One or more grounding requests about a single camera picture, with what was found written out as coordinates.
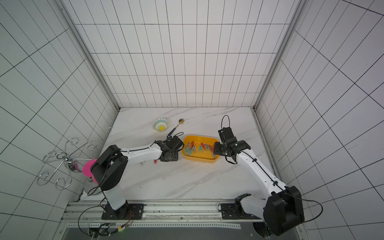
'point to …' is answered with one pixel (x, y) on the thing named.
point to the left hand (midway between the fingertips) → (170, 158)
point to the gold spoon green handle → (181, 121)
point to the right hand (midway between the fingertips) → (212, 148)
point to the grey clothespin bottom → (213, 155)
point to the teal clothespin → (189, 149)
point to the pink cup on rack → (87, 170)
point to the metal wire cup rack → (73, 164)
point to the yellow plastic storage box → (204, 156)
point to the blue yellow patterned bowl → (160, 124)
